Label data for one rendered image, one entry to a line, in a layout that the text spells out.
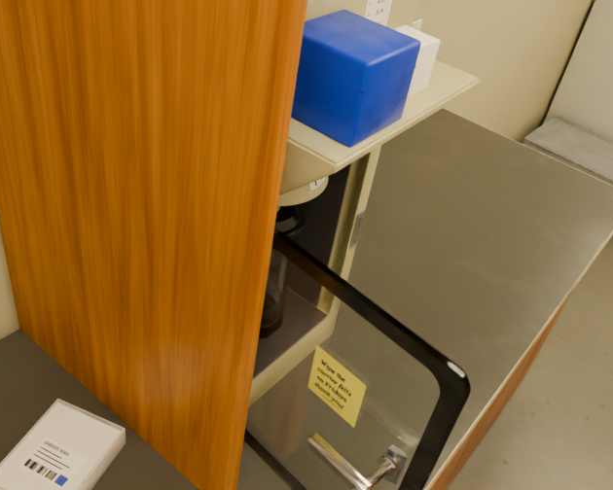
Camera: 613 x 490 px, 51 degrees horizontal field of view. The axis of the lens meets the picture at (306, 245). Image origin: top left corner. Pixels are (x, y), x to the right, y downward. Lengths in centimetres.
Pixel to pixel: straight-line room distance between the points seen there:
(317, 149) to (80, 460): 59
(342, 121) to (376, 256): 82
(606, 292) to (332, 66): 275
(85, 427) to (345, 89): 65
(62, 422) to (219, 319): 40
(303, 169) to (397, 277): 78
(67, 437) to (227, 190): 54
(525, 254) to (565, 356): 129
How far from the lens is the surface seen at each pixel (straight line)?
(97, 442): 103
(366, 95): 63
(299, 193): 89
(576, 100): 389
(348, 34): 67
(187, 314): 77
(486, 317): 139
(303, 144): 64
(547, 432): 255
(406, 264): 144
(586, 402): 272
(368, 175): 100
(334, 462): 75
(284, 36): 52
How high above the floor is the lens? 183
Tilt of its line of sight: 39 degrees down
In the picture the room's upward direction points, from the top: 11 degrees clockwise
